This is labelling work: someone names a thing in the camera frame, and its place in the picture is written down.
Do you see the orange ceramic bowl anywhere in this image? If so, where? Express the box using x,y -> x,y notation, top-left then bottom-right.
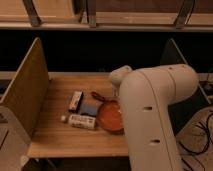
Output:
96,100 -> 123,134

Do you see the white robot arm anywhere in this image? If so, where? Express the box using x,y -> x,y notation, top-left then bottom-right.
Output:
109,64 -> 198,171

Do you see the red chili pepper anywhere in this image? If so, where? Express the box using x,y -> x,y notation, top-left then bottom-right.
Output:
90,91 -> 109,102

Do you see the blue sponge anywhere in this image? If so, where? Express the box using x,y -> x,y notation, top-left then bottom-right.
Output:
80,104 -> 98,117

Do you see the small rectangular box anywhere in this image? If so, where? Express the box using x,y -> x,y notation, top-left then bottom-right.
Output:
68,91 -> 83,112

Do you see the white plastic bottle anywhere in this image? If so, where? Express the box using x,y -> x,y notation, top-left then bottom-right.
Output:
61,114 -> 96,129

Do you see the right dark side panel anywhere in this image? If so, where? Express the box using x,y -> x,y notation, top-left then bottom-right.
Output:
160,38 -> 210,135

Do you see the left wooden side panel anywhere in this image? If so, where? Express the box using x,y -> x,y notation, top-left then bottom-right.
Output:
0,38 -> 49,141

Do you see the wooden shelf rail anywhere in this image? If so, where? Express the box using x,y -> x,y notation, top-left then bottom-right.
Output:
0,0 -> 213,32

